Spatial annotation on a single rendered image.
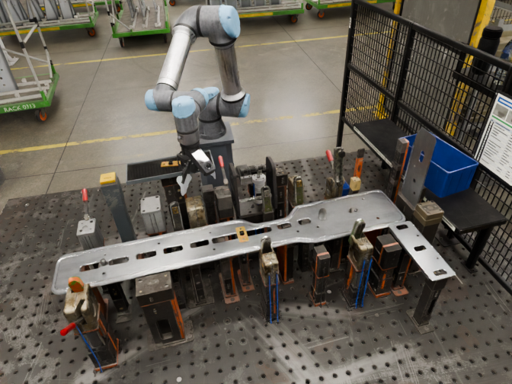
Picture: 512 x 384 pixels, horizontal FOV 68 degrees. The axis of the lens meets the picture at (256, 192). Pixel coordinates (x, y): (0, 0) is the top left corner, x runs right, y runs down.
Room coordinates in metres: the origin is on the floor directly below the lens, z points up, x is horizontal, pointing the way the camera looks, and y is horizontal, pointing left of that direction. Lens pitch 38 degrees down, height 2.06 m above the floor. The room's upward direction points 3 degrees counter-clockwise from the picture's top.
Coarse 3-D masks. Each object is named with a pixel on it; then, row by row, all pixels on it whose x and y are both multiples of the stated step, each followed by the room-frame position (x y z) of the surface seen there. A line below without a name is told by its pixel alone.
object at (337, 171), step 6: (336, 150) 1.33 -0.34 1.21; (342, 150) 1.33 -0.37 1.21; (336, 156) 1.32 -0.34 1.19; (342, 156) 1.30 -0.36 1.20; (336, 162) 1.32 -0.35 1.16; (342, 162) 1.33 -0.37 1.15; (336, 168) 1.32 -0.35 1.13; (342, 168) 1.32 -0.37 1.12; (336, 174) 1.31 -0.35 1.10; (342, 174) 1.32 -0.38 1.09; (336, 180) 1.31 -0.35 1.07; (342, 180) 1.31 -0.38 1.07
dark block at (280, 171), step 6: (276, 168) 1.36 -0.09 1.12; (282, 168) 1.35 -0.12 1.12; (276, 174) 1.31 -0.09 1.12; (282, 174) 1.31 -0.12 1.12; (276, 180) 1.31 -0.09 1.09; (282, 180) 1.31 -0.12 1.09; (282, 186) 1.31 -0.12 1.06; (282, 192) 1.31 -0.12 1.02; (282, 198) 1.31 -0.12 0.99; (282, 204) 1.31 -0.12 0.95; (276, 210) 1.33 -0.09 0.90; (282, 210) 1.31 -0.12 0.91; (276, 216) 1.33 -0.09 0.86; (282, 216) 1.31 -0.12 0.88
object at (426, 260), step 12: (396, 228) 1.07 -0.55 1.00; (408, 228) 1.07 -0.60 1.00; (408, 240) 1.00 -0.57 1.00; (420, 240) 1.00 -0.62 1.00; (408, 252) 0.94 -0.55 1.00; (420, 252) 0.94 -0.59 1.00; (432, 252) 0.93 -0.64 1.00; (420, 264) 0.88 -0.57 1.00; (432, 264) 0.88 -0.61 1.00; (444, 264) 0.87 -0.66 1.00; (432, 276) 0.83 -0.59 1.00; (444, 276) 0.82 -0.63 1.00
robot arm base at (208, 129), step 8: (200, 120) 1.70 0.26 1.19; (208, 120) 1.68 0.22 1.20; (216, 120) 1.69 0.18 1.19; (200, 128) 1.69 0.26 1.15; (208, 128) 1.68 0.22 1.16; (216, 128) 1.68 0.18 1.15; (224, 128) 1.72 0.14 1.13; (200, 136) 1.69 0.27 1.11; (208, 136) 1.67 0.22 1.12; (216, 136) 1.67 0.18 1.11
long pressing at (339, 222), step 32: (224, 224) 1.14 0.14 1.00; (256, 224) 1.13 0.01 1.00; (320, 224) 1.11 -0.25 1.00; (352, 224) 1.10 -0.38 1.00; (384, 224) 1.10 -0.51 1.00; (64, 256) 1.01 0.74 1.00; (96, 256) 1.00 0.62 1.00; (128, 256) 0.99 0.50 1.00; (160, 256) 0.98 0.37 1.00; (192, 256) 0.98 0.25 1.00; (224, 256) 0.97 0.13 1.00; (64, 288) 0.86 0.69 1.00
